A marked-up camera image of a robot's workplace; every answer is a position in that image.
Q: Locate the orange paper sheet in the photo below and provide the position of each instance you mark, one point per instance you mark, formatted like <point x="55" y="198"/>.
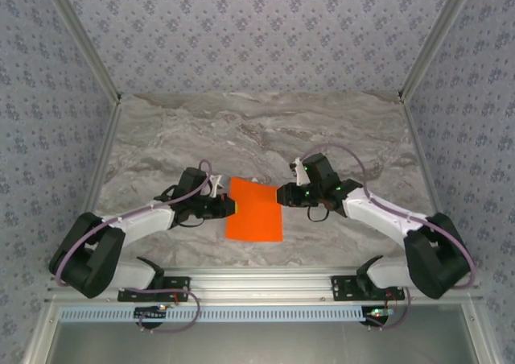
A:
<point x="253" y="215"/>

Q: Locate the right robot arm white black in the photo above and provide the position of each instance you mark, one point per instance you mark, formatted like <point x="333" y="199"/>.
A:
<point x="374" y="211"/>

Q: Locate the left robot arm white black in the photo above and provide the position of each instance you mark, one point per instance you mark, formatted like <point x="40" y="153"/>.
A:
<point x="141" y="219"/>

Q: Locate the shiny metal panel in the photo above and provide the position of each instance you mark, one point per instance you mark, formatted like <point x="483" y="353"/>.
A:
<point x="257" y="346"/>

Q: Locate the aluminium mounting rail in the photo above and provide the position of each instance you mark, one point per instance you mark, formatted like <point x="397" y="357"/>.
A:
<point x="257" y="285"/>

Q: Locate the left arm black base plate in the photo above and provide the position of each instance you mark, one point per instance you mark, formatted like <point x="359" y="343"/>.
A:
<point x="177" y="289"/>

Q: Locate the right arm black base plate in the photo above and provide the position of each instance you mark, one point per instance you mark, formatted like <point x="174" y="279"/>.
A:
<point x="346" y="289"/>

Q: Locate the aluminium table side rail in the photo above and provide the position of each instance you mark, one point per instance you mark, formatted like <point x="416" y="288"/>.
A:
<point x="106" y="146"/>
<point x="418" y="146"/>

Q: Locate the aluminium frame post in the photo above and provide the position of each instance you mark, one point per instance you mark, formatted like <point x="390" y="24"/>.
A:
<point x="82" y="38"/>
<point x="436" y="38"/>

